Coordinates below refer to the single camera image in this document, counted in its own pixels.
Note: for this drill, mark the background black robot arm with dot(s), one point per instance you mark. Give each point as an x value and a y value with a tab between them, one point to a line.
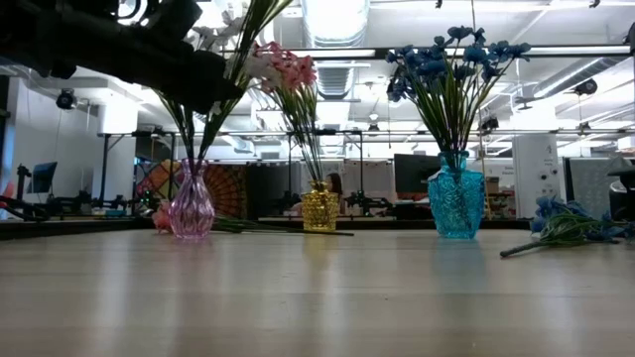
364	204
27	212

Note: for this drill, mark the shelf rack with boxes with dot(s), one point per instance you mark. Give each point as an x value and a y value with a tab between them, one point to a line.
492	184

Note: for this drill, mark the yellow glass vase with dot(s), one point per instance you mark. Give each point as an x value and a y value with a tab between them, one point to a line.
319	210

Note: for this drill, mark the white pillar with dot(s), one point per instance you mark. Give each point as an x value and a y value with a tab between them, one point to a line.
536	173

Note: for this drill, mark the grey acoustic panel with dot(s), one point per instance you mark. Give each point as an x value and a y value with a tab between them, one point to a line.
590	181

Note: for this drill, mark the black monitor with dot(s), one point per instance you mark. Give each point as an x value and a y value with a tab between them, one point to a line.
414	173

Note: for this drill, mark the black metal gantry frame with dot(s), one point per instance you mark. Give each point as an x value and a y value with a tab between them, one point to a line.
105	168

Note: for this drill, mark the black aluminium table frame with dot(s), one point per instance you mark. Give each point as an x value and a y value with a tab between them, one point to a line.
387	224

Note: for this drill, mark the black ceiling spotlight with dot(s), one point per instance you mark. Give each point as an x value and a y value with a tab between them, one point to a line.
586	87
66	99

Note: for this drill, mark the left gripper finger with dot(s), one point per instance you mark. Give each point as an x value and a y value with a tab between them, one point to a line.
203	82

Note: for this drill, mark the orange patterned tapestry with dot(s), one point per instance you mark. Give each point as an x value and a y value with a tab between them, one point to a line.
228	188

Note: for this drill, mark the small monitor blue screen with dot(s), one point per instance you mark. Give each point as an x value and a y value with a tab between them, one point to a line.
43	176

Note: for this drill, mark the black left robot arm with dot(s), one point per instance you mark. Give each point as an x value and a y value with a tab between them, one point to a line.
44	35

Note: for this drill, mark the blue artificial flower bunch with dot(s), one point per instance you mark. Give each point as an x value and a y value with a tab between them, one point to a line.
421	62
496	52
565	228

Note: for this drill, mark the teal glass vase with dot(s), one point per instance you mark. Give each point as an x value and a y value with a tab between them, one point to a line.
455	203

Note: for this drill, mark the silver ventilation duct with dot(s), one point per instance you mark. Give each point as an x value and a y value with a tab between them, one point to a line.
335	20

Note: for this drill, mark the pink artificial flower bunch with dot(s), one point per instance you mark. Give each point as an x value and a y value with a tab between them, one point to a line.
161	220
272	64
302	69

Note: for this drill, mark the pink glass vase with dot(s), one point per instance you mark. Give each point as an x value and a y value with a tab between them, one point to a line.
191	208

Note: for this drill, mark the person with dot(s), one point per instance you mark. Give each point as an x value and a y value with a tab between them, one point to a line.
335	186

